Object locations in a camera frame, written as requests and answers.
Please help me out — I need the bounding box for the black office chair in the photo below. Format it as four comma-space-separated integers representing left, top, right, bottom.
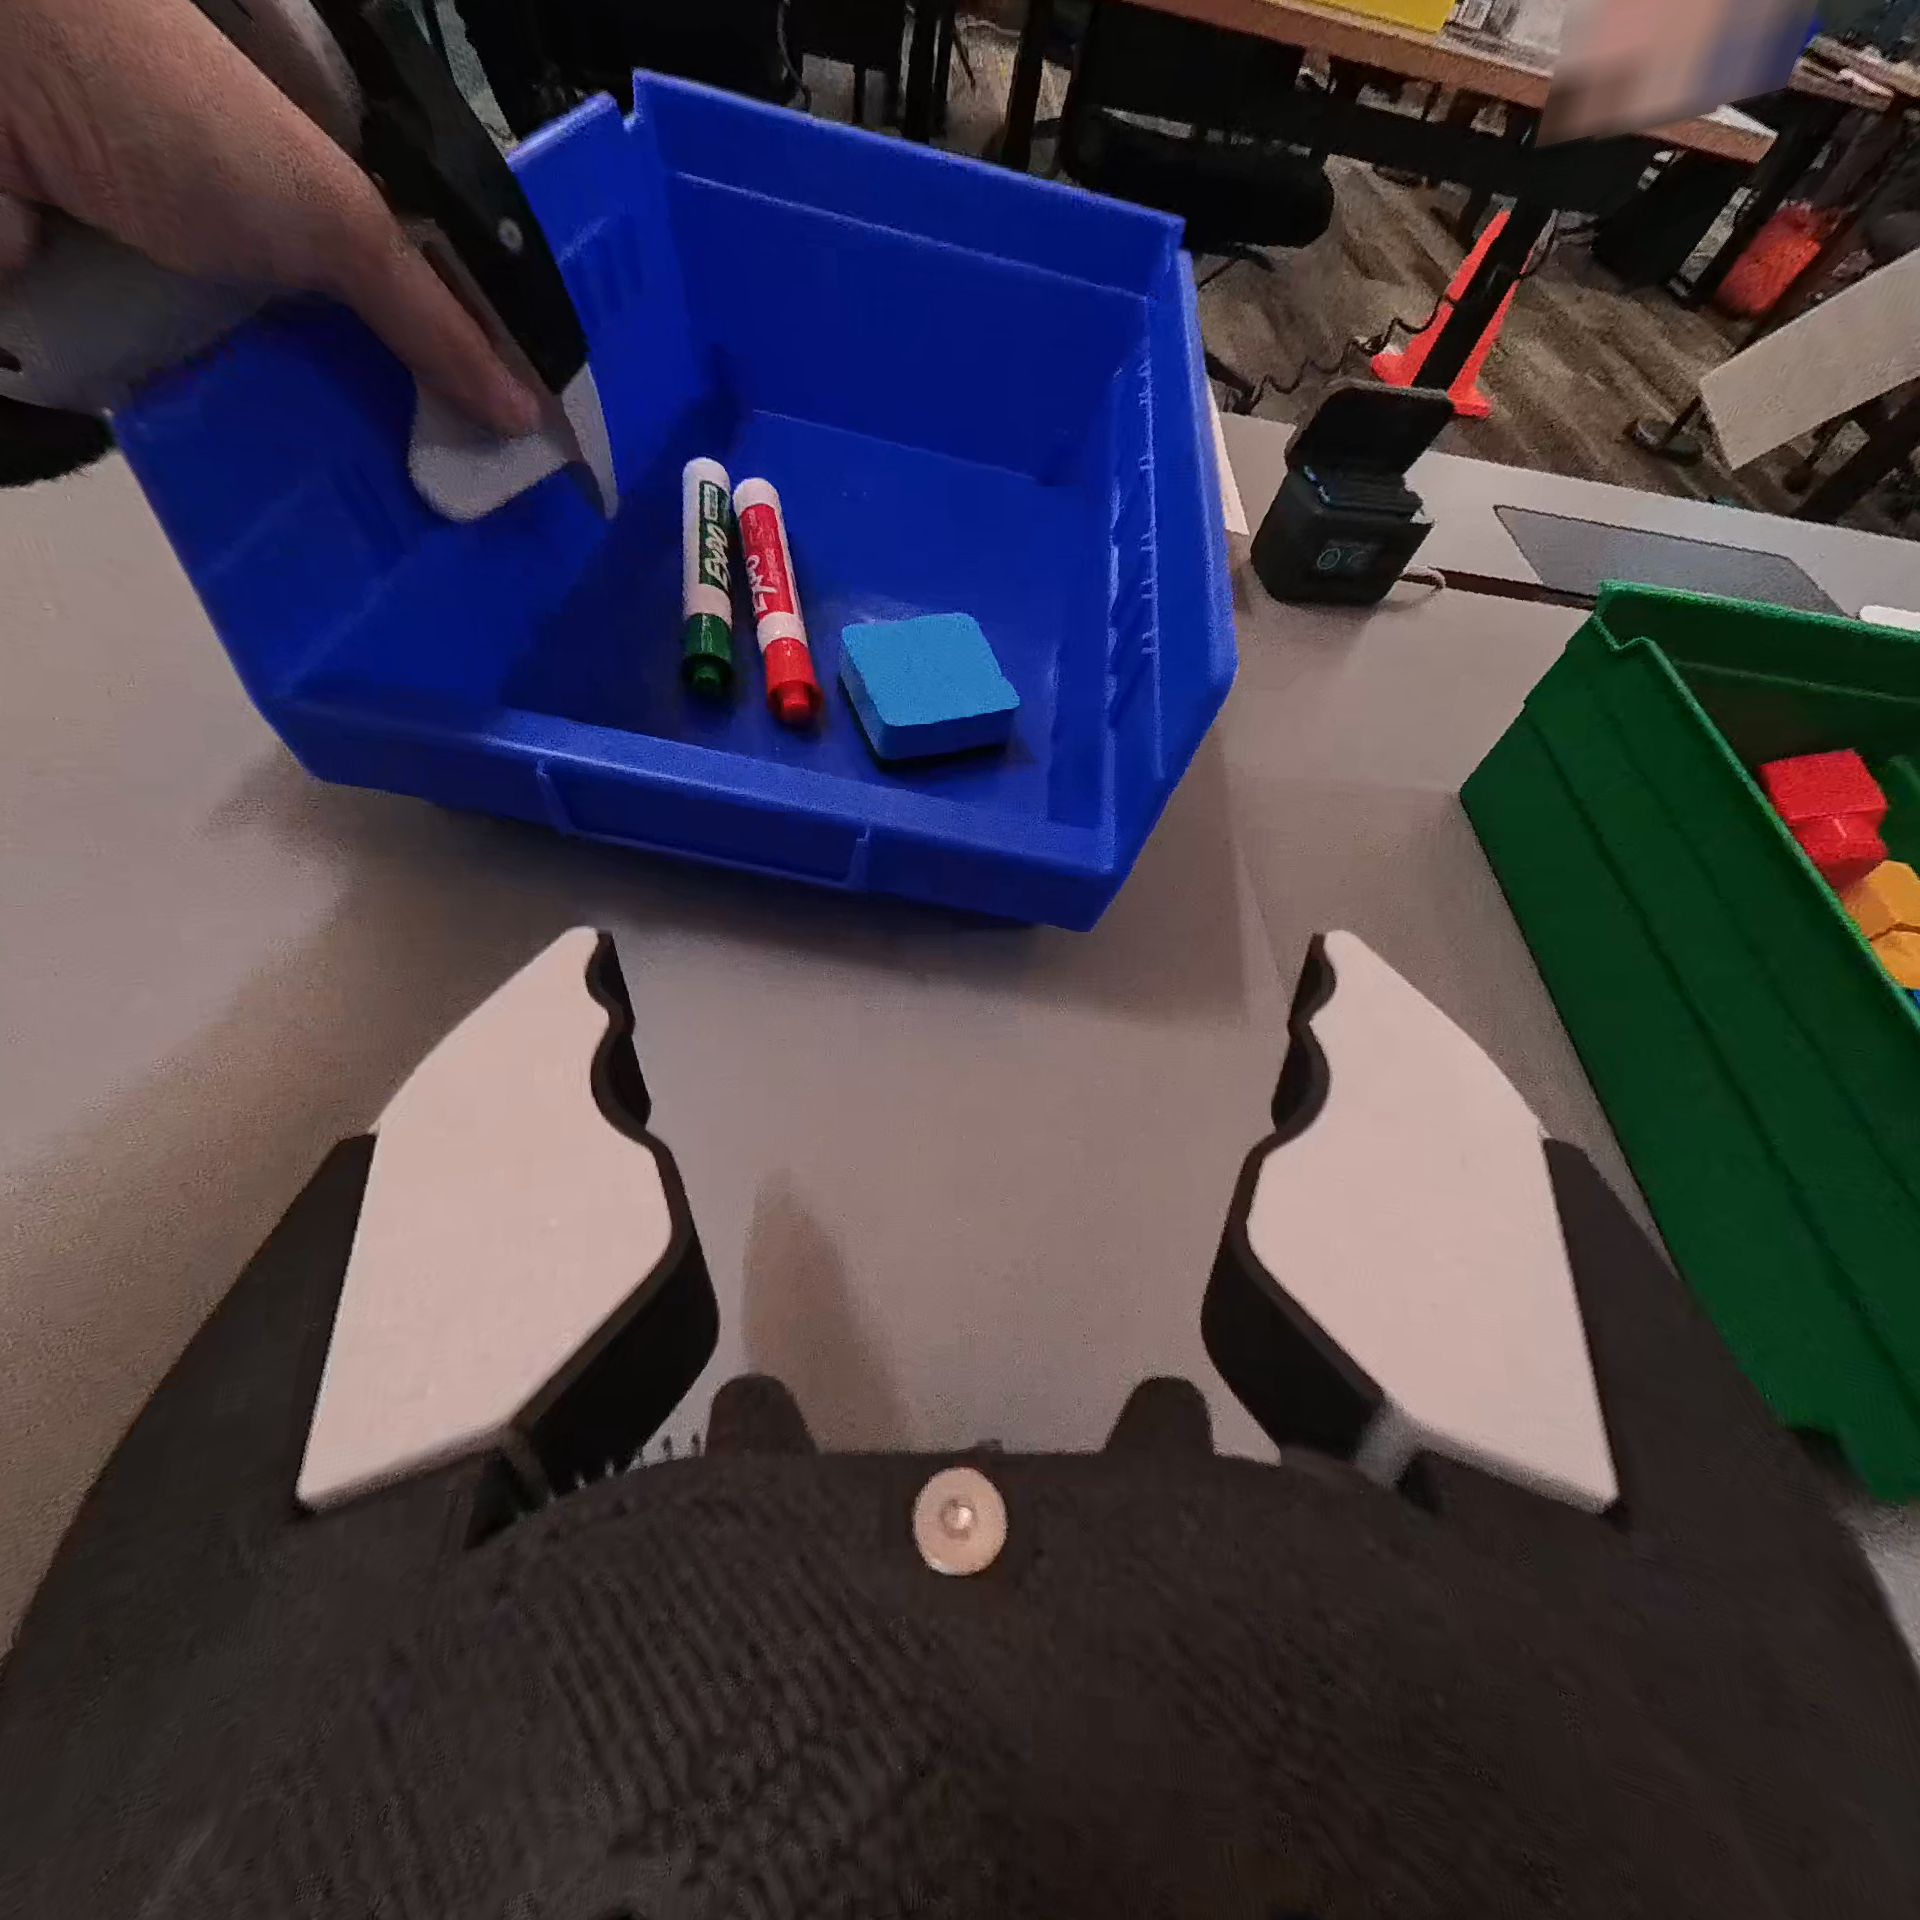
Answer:
1053, 0, 1338, 254

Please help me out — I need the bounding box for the orange bag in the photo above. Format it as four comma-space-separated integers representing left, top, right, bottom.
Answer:
1714, 198, 1841, 320

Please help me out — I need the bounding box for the green storage bin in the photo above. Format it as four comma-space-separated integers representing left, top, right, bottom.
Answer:
1458, 578, 1920, 1505

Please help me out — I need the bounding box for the orange traffic cone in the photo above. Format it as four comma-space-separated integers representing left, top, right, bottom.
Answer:
1369, 209, 1520, 425

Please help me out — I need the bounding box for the person's left hand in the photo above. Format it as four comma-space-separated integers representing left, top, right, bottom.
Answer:
0, 0, 543, 442

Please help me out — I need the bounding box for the orange toy block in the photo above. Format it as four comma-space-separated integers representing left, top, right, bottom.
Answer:
1839, 860, 1920, 994

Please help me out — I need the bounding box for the black charging case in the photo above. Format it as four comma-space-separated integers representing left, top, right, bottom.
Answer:
1248, 381, 1458, 608

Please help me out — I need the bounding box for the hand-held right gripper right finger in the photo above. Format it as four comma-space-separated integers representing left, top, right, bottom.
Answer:
1201, 928, 1623, 1513

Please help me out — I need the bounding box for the green dry-erase marker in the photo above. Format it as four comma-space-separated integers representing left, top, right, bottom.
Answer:
679, 454, 741, 634

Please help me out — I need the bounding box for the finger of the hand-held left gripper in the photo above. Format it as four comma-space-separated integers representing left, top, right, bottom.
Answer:
406, 373, 623, 528

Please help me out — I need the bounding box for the white board panel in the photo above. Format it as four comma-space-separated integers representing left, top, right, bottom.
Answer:
1698, 245, 1920, 475

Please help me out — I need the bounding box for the blue whiteboard eraser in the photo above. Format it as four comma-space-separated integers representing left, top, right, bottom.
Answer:
834, 611, 1023, 777

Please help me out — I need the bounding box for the red toy block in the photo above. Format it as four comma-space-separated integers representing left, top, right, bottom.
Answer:
1754, 748, 1893, 889

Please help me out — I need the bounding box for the red dry-erase marker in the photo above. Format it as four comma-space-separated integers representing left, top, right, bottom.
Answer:
728, 475, 808, 650

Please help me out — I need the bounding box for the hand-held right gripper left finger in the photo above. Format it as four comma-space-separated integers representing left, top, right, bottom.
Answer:
294, 928, 722, 1513

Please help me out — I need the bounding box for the blue storage bin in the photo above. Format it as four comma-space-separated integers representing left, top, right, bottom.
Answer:
112, 67, 1241, 934

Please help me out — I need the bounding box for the grey flat mat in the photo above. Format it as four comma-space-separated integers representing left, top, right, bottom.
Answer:
1494, 504, 1849, 620

